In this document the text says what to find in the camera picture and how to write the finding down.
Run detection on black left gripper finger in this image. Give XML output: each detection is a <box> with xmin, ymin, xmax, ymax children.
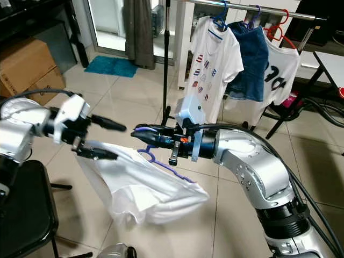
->
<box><xmin>77</xmin><ymin>144</ymin><xmax>119</xmax><ymax>161</ymax></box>
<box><xmin>90</xmin><ymin>114</ymin><xmax>128</xmax><ymax>133</ymax></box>

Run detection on purple plastic hanger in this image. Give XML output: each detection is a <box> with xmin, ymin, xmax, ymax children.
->
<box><xmin>246</xmin><ymin>5</ymin><xmax>263</xmax><ymax>28</ymax></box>
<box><xmin>134</xmin><ymin>127</ymin><xmax>196</xmax><ymax>184</ymax></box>

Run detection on plain white t-shirt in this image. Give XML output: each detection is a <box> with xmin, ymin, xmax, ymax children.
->
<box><xmin>81</xmin><ymin>141</ymin><xmax>209</xmax><ymax>225</ymax></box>

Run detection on blue plastic hanger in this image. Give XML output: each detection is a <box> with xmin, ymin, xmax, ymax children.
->
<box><xmin>211</xmin><ymin>0</ymin><xmax>231</xmax><ymax>30</ymax></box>

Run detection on teal floor mat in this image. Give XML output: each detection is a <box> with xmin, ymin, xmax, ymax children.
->
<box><xmin>84</xmin><ymin>55</ymin><xmax>139</xmax><ymax>77</ymax></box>

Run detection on small printed cardboard box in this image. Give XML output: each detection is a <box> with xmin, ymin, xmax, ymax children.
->
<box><xmin>27</xmin><ymin>67</ymin><xmax>68</xmax><ymax>105</ymax></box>

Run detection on black metal clothes rack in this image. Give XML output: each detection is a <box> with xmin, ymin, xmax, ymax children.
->
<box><xmin>159</xmin><ymin>0</ymin><xmax>328</xmax><ymax>140</ymax></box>

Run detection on large cardboard box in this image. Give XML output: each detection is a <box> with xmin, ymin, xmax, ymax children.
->
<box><xmin>0</xmin><ymin>38</ymin><xmax>59</xmax><ymax>98</ymax></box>

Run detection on white t-shirt with small prints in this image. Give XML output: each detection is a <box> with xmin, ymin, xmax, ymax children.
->
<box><xmin>180</xmin><ymin>15</ymin><xmax>244</xmax><ymax>121</ymax></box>

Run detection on black folding chair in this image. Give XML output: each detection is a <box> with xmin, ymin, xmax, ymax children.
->
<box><xmin>0</xmin><ymin>160</ymin><xmax>93</xmax><ymax>258</ymax></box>

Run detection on grey curtain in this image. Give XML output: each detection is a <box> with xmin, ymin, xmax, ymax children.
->
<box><xmin>123</xmin><ymin>0</ymin><xmax>155</xmax><ymax>69</ymax></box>

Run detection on blue denim jacket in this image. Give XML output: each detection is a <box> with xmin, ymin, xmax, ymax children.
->
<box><xmin>226</xmin><ymin>20</ymin><xmax>270</xmax><ymax>102</ymax></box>

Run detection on black shelf table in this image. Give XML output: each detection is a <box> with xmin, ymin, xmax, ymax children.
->
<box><xmin>0</xmin><ymin>0</ymin><xmax>91</xmax><ymax>68</ymax></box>

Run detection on small pink box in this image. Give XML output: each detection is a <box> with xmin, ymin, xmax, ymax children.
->
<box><xmin>285</xmin><ymin>92</ymin><xmax>300</xmax><ymax>108</ymax></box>

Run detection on white t-shirt with black print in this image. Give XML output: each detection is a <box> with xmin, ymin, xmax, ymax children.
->
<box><xmin>226</xmin><ymin>40</ymin><xmax>302</xmax><ymax>128</ymax></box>

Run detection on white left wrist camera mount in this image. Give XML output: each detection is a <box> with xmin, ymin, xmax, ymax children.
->
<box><xmin>55</xmin><ymin>95</ymin><xmax>92</xmax><ymax>145</ymax></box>

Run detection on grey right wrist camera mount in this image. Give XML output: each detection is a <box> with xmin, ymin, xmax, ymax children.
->
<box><xmin>176</xmin><ymin>97</ymin><xmax>207</xmax><ymax>162</ymax></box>

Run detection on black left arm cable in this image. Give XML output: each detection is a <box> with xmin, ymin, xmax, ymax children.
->
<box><xmin>0</xmin><ymin>89</ymin><xmax>84</xmax><ymax>105</ymax></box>

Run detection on red wire hanger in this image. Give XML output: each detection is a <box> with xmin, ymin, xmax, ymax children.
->
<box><xmin>266</xmin><ymin>8</ymin><xmax>299</xmax><ymax>50</ymax></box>

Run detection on thick black floor cables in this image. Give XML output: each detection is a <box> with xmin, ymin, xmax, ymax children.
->
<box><xmin>301</xmin><ymin>97</ymin><xmax>344</xmax><ymax>130</ymax></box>

